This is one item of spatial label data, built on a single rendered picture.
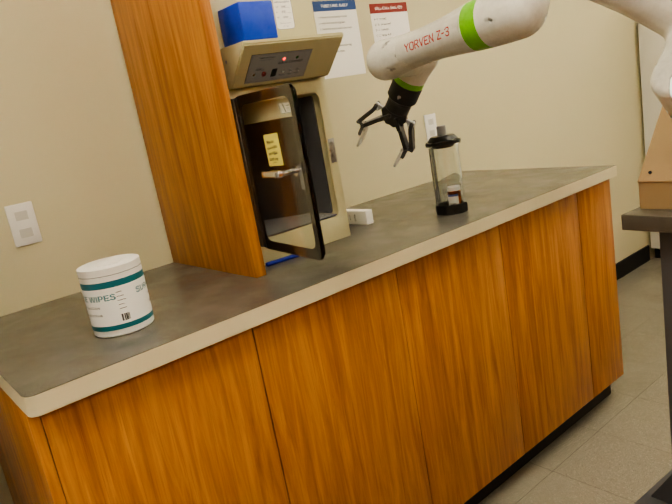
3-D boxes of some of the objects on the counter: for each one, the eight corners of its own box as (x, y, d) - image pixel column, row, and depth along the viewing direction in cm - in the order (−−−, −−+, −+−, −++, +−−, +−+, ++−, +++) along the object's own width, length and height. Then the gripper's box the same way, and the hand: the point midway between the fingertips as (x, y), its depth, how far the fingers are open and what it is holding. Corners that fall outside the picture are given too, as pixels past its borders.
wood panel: (173, 262, 196) (50, -247, 165) (181, 259, 198) (62, -245, 166) (257, 278, 159) (118, -379, 127) (266, 274, 160) (132, -374, 129)
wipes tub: (85, 332, 138) (67, 267, 135) (141, 312, 146) (125, 250, 143) (106, 343, 128) (87, 273, 125) (165, 321, 136) (148, 255, 133)
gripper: (441, 113, 188) (414, 168, 203) (370, 75, 191) (348, 131, 206) (434, 123, 183) (407, 178, 197) (360, 83, 186) (339, 141, 201)
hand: (378, 152), depth 201 cm, fingers open, 13 cm apart
